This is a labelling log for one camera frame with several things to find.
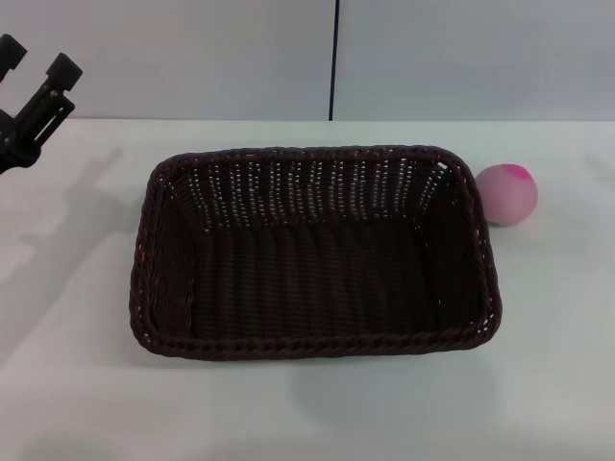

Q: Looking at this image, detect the dark vertical wall strip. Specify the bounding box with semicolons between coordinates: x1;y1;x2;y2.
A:
328;0;341;122

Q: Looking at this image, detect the dark woven rectangular basket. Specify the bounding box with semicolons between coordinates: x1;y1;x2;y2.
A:
128;144;504;360

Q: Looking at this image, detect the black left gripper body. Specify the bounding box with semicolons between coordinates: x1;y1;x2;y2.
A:
0;109;45;175

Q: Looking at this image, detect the pink peach toy ball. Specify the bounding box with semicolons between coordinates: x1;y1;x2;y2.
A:
474;163;539;227

